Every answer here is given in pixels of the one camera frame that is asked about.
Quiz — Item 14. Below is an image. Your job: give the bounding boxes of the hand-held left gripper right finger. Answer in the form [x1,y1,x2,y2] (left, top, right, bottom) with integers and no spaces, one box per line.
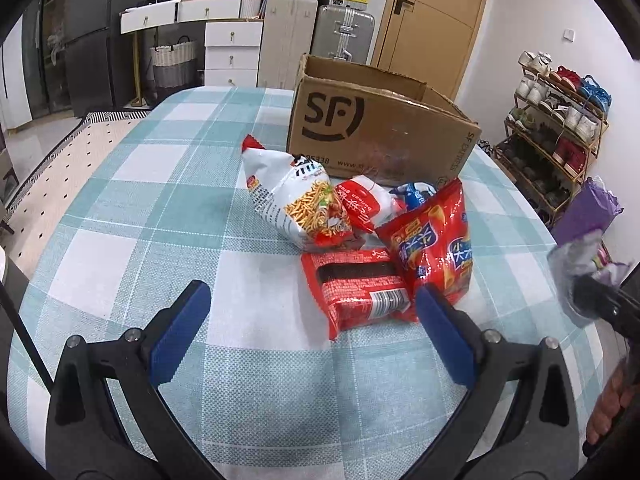
[405,284,586,480]

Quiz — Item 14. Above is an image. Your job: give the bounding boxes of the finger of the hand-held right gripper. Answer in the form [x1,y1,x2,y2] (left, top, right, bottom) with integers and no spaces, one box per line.
[572,275,640,346]

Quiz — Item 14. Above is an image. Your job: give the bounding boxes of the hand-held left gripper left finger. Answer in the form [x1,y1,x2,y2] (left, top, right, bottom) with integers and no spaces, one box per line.
[25,281,223,480]

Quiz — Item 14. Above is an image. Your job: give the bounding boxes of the purple pink snack packet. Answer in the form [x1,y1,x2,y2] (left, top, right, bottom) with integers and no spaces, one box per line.
[546,230,631,328]

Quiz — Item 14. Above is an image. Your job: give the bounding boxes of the red chip bag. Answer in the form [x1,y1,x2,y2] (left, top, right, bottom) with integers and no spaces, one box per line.
[375,177,473,308]

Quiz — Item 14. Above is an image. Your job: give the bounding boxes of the red packet with black window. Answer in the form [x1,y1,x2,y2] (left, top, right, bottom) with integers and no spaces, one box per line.
[300,247,418,342]

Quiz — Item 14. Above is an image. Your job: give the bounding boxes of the blue cookie packet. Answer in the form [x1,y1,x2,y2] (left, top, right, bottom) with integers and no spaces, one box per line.
[389,181,437,211]

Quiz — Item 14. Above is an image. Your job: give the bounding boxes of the small red white packet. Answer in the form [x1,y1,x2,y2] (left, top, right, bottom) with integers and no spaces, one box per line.
[334,175,398,235]

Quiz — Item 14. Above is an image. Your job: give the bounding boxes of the white noodle snack bag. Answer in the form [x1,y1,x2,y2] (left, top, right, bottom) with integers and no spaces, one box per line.
[241,134,353,252]

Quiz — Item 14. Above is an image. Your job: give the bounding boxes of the brown cardboard box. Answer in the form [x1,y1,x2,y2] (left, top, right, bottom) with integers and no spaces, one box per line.
[286,52,482,191]

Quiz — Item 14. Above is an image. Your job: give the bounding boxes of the person's right hand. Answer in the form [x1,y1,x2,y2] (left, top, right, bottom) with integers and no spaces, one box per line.
[584,360,633,446]

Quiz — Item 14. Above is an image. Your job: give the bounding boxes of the purple bag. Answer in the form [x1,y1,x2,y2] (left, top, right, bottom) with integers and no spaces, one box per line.
[550,176,625,261]

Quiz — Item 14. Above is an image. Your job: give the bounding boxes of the shoe rack with shoes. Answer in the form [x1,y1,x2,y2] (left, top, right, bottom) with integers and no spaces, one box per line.
[502,51,612,216]

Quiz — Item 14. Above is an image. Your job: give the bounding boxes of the beige dotted rug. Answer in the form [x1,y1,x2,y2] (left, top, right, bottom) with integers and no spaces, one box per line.
[0,110,151,261]

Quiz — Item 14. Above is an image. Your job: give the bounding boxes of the woven laundry basket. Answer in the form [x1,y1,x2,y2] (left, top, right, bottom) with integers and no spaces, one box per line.
[149,35,198,92]

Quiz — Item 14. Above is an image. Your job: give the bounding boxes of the white desk with drawers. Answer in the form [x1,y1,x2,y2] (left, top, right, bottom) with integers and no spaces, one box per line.
[119,0,266,88]

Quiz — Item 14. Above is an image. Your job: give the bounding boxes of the white wardrobe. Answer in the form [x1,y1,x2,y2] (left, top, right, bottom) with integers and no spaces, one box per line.
[0,15,36,133]

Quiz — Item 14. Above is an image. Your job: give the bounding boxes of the dark glass cabinet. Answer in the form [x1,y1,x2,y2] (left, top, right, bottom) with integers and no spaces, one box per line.
[22,0,73,121]

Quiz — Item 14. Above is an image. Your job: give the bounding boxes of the wooden door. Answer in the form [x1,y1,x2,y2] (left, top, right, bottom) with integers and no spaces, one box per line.
[369,0,496,103]

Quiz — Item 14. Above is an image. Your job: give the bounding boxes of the black refrigerator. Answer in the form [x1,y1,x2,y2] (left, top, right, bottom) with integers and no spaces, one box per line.
[64,0,138,117]

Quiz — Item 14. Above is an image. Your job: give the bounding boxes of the beige suitcase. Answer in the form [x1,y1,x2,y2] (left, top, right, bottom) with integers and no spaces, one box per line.
[256,0,319,89]

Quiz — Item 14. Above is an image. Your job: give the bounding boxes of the silver suitcase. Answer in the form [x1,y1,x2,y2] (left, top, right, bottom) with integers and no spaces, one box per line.
[311,4,377,65]

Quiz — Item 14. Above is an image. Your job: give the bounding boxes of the black cable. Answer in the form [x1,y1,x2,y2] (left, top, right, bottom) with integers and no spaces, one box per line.
[0,280,55,390]

